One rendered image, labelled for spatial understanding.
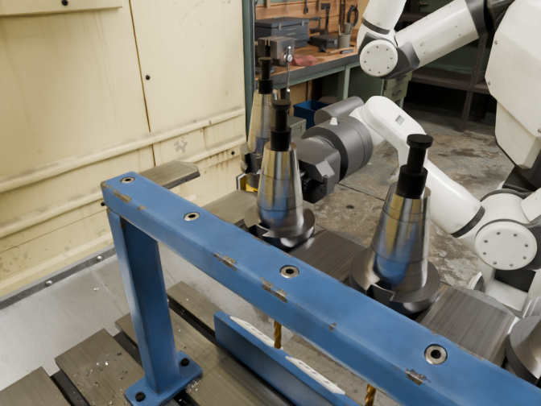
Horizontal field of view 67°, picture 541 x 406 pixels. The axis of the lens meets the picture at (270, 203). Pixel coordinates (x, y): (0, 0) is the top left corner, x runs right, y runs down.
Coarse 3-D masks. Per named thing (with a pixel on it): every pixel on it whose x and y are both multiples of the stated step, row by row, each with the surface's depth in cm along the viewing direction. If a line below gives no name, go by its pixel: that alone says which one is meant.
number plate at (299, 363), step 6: (288, 360) 55; (294, 360) 56; (300, 360) 60; (300, 366) 55; (306, 366) 57; (306, 372) 53; (312, 372) 55; (312, 378) 53; (318, 378) 53; (324, 378) 57; (324, 384) 52; (330, 384) 54; (330, 390) 51; (336, 390) 52
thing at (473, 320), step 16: (448, 288) 29; (464, 288) 29; (432, 304) 28; (448, 304) 28; (464, 304) 28; (480, 304) 28; (496, 304) 28; (416, 320) 27; (432, 320) 27; (448, 320) 27; (464, 320) 27; (480, 320) 27; (496, 320) 27; (512, 320) 27; (448, 336) 26; (464, 336) 26; (480, 336) 26; (496, 336) 26; (480, 352) 24; (496, 352) 24
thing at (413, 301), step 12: (360, 252) 31; (360, 264) 30; (432, 264) 30; (360, 276) 29; (432, 276) 29; (360, 288) 28; (372, 288) 28; (420, 288) 28; (432, 288) 28; (384, 300) 28; (396, 300) 27; (408, 300) 27; (420, 300) 27; (432, 300) 28; (408, 312) 27; (420, 312) 28
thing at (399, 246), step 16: (384, 208) 27; (400, 208) 26; (416, 208) 25; (384, 224) 27; (400, 224) 26; (416, 224) 26; (384, 240) 27; (400, 240) 26; (416, 240) 26; (368, 256) 29; (384, 256) 27; (400, 256) 27; (416, 256) 27; (368, 272) 29; (384, 272) 28; (400, 272) 27; (416, 272) 27; (384, 288) 28; (400, 288) 27; (416, 288) 28
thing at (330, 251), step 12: (312, 240) 34; (324, 240) 34; (336, 240) 34; (348, 240) 34; (360, 240) 35; (288, 252) 33; (300, 252) 33; (312, 252) 33; (324, 252) 33; (336, 252) 33; (348, 252) 33; (312, 264) 32; (324, 264) 32; (336, 264) 32; (348, 264) 32; (336, 276) 30; (348, 276) 31
